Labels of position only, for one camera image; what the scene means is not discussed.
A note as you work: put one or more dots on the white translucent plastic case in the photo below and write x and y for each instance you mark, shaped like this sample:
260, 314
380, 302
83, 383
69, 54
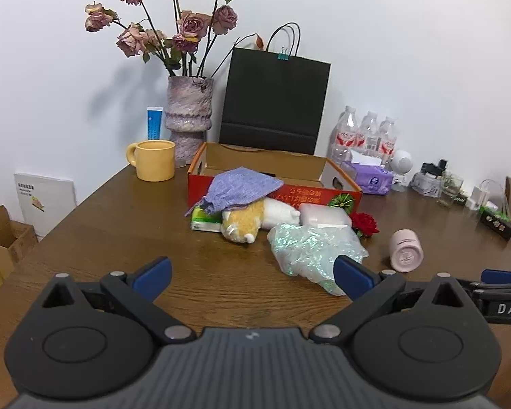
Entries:
323, 215

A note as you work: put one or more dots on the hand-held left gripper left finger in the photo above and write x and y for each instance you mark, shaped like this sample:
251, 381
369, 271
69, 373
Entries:
153, 279

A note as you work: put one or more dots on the yellow and white plush toy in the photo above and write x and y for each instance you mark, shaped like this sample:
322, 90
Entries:
242, 221

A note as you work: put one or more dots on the black paper bag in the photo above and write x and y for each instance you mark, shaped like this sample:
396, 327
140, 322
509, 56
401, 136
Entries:
276, 98

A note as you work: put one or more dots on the black charger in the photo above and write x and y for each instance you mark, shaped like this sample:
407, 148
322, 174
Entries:
433, 167

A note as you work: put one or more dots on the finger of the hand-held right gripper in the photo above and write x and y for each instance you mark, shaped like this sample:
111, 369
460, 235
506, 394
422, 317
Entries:
500, 276

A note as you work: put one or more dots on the purple tissue pack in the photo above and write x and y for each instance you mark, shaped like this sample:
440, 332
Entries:
372, 179

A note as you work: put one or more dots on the yellow mug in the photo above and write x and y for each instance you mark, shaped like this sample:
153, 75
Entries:
155, 159

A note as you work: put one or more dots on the clear drinking glass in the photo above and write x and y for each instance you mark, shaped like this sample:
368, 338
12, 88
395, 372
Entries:
449, 189

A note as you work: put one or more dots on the white robot speaker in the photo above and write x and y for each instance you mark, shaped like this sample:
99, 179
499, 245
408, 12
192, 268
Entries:
402, 162

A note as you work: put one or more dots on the dried pink roses bouquet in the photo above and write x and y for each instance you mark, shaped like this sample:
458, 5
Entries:
191, 25

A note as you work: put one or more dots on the purple knitted cloth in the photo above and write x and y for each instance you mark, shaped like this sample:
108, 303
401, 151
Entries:
242, 187

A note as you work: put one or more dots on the white power adapter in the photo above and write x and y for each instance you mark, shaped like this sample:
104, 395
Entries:
480, 197

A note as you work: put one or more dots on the teal binder clip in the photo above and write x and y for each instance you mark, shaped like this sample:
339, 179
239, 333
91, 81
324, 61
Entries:
283, 55

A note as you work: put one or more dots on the open brown cardboard box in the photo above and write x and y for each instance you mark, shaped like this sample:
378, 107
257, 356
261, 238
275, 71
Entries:
8, 243

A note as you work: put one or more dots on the mottled pink ceramic vase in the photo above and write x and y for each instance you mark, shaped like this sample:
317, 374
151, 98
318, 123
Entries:
189, 106

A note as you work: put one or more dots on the green tissue packet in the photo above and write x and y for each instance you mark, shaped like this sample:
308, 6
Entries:
204, 221

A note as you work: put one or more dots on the white board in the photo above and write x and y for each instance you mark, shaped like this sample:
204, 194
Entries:
47, 200

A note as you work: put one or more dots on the clear water bottle red label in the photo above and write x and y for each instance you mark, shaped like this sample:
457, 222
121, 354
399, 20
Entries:
388, 138
344, 136
369, 134

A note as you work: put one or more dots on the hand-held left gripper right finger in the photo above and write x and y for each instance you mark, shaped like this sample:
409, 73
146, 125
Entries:
353, 277

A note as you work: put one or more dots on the blue and white tube box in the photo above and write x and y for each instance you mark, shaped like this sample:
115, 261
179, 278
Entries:
154, 123

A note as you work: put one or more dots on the small printed tin box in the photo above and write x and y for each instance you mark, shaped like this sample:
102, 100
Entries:
426, 185

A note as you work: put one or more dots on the pink cup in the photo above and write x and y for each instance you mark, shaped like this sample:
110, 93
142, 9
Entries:
404, 251

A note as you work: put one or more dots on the red cardboard box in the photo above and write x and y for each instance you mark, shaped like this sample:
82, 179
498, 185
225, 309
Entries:
311, 195

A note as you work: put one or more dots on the red rose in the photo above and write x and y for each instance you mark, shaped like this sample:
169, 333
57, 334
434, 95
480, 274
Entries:
364, 223

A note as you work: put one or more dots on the iridescent plastic bag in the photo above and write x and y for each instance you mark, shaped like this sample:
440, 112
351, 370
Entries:
306, 249

